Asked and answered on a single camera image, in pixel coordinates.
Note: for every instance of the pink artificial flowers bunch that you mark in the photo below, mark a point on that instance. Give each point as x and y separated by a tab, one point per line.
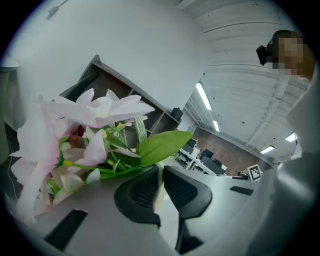
100	112

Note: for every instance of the ceiling light panel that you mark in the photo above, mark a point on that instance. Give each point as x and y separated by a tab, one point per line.
267	149
203	96
216	125
290	137

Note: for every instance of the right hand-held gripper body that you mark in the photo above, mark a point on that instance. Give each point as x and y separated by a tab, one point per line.
255	173

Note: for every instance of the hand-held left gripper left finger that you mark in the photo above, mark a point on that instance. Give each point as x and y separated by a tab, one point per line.
140	197

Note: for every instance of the person's white shirt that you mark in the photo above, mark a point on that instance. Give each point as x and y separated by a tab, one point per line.
295	187

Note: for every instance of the black head-worn camera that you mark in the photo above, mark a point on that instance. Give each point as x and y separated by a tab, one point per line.
262	55

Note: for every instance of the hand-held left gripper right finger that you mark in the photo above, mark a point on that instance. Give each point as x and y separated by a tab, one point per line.
187	195

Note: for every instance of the row of white office desks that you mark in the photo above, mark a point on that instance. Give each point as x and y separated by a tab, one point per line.
200	160

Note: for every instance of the person's head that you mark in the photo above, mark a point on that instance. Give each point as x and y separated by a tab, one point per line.
290	55

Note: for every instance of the grey wooden shelf unit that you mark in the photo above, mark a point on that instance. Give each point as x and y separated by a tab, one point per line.
113	81

